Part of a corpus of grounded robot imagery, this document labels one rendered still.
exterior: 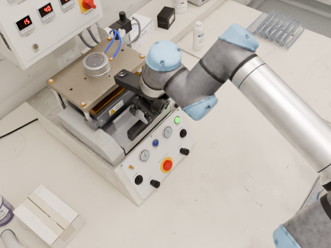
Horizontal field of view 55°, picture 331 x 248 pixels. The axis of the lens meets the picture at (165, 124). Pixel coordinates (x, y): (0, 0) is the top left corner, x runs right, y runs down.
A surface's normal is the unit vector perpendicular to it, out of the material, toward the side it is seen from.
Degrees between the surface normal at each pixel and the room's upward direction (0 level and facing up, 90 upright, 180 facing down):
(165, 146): 65
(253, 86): 53
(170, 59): 19
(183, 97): 58
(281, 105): 34
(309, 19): 0
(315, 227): 47
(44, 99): 0
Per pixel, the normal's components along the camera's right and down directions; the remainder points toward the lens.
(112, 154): 0.46, -0.13
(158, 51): 0.22, -0.39
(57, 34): 0.77, 0.49
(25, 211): -0.02, -0.60
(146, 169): 0.67, 0.20
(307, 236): -0.72, -0.24
